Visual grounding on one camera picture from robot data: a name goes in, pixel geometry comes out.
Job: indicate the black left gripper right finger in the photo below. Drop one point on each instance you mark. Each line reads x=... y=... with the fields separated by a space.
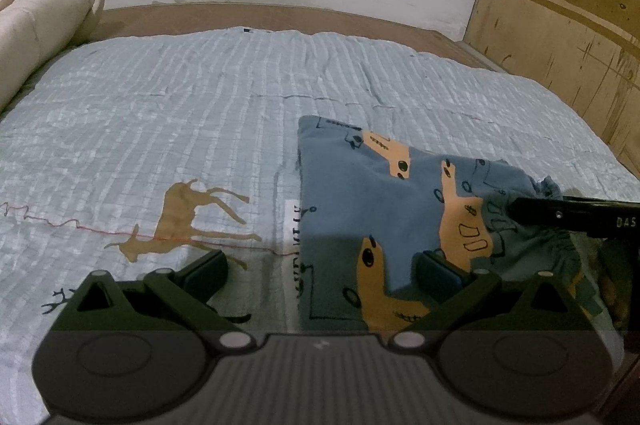
x=481 y=300

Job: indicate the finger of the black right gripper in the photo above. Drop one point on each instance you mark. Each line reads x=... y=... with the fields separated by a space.
x=541 y=213

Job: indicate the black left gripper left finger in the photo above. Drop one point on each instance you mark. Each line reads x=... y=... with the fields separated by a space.
x=163 y=300

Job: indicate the blue orange patterned pants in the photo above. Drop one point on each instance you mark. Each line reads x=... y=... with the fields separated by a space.
x=372 y=207

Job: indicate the light blue quilted bedspread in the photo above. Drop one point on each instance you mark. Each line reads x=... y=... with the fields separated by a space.
x=98 y=141

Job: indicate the plywood board panel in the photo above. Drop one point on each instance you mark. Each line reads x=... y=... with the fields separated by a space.
x=584 y=51

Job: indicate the beige rolled bolster pillow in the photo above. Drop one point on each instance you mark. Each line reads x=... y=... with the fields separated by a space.
x=34 y=31

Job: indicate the brown wooden bed frame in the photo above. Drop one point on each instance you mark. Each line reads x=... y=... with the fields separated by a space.
x=186 y=18

